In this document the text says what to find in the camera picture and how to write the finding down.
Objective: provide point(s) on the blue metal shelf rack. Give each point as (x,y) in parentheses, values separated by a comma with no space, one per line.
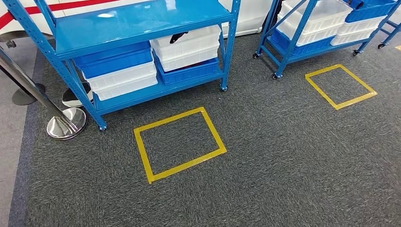
(125,25)
(285,53)
(388,39)

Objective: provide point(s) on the white car with red stripe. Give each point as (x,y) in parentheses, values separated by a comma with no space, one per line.
(247,15)

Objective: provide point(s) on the chrome stanchion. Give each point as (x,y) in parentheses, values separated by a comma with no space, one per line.
(65,125)

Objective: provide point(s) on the large white plastic crate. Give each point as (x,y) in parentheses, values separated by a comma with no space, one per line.
(325,15)

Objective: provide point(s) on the dark stanchion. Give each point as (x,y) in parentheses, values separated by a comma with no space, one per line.
(25,98)

